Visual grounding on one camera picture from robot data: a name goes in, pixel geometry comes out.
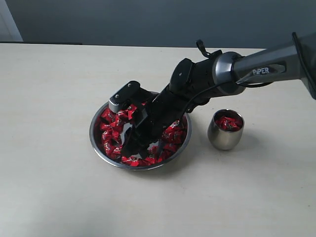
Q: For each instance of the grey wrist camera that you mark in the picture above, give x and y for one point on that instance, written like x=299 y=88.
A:
x=131 y=93

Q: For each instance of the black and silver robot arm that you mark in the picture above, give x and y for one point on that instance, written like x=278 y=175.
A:
x=220 y=74

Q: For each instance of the round steel plate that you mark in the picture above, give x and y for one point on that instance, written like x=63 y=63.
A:
x=95 y=139

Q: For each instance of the steel cup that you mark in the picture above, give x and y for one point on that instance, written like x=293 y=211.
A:
x=220 y=139

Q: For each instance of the red snack packet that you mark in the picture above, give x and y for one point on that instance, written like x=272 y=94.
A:
x=131 y=161
x=228 y=124
x=107 y=116
x=176 y=126

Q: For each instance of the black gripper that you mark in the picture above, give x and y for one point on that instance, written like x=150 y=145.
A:
x=154 y=119

